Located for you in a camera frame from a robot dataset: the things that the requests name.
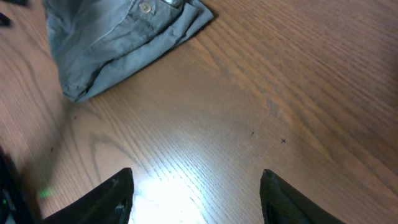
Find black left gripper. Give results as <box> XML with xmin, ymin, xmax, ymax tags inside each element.
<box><xmin>1</xmin><ymin>0</ymin><xmax>29</xmax><ymax>27</ymax></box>

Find grey shorts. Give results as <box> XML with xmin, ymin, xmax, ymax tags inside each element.
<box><xmin>43</xmin><ymin>0</ymin><xmax>213</xmax><ymax>102</ymax></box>

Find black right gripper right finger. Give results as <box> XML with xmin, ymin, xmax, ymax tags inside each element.
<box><xmin>259</xmin><ymin>169</ymin><xmax>343</xmax><ymax>224</ymax></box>

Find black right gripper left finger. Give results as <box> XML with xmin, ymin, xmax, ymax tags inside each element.
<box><xmin>43</xmin><ymin>167</ymin><xmax>134</xmax><ymax>224</ymax></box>

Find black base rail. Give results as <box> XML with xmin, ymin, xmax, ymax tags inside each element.
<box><xmin>1</xmin><ymin>149</ymin><xmax>38</xmax><ymax>224</ymax></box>

